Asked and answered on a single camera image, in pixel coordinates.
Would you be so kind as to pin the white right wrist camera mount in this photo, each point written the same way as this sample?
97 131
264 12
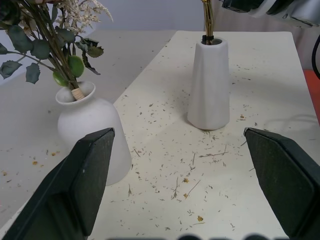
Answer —
261 7

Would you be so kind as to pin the round white ceramic vase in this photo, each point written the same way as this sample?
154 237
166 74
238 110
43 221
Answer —
87 125

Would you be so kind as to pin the red mat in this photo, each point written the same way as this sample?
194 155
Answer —
312 85

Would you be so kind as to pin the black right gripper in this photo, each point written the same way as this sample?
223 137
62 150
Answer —
236 5

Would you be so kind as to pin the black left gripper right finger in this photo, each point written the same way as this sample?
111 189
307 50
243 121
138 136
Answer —
285 175

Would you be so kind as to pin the tall faceted white vase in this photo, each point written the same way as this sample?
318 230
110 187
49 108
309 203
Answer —
209 87

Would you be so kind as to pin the green leaf dried flower bouquet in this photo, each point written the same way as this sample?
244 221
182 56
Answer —
42 47

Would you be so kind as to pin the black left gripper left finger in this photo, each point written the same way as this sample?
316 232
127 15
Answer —
75 180

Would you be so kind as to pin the golden stem flower bouquet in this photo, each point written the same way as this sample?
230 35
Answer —
209 20

